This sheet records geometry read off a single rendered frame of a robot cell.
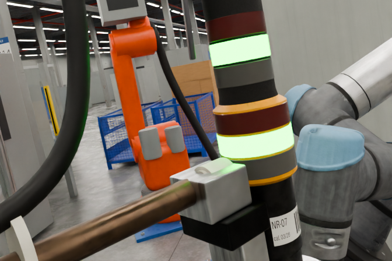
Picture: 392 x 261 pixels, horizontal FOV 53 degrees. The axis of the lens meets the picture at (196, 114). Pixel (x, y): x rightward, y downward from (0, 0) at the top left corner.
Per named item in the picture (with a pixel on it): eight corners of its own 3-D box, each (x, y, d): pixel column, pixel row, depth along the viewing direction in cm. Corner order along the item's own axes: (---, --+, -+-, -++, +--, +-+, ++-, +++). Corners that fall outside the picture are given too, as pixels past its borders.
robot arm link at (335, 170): (385, 134, 46) (337, 133, 41) (370, 224, 47) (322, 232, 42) (331, 123, 52) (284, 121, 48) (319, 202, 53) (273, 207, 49)
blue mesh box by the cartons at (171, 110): (159, 162, 685) (148, 108, 672) (180, 144, 804) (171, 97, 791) (207, 156, 660) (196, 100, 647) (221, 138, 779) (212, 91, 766)
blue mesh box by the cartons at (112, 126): (107, 170, 700) (94, 117, 688) (133, 151, 823) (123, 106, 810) (153, 164, 679) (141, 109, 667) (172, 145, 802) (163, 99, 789)
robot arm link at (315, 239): (334, 208, 52) (366, 233, 44) (329, 241, 52) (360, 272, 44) (279, 203, 51) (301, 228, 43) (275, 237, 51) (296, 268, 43)
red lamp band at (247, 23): (238, 36, 20) (234, 12, 20) (196, 46, 22) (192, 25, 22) (279, 30, 22) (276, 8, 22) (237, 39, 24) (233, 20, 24)
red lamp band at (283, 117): (256, 136, 20) (252, 113, 20) (201, 134, 23) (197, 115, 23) (305, 116, 22) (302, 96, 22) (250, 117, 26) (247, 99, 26)
